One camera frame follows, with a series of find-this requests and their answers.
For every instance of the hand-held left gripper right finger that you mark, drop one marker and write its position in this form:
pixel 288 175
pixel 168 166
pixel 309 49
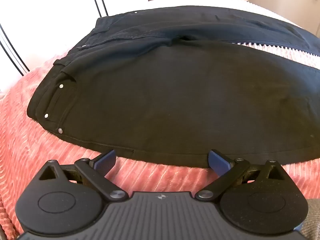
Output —
pixel 218 161

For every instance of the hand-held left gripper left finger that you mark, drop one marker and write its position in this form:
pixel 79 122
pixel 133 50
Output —
pixel 106 160

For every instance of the grey cloth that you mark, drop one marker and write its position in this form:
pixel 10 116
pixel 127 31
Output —
pixel 311 217

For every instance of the black pants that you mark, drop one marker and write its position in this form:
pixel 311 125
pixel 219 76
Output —
pixel 175 92

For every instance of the pink ribbed blanket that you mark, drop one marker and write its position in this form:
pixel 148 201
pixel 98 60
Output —
pixel 27 145

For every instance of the white wardrobe with black lines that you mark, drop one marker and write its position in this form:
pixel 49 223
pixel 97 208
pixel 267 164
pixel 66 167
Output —
pixel 50 7

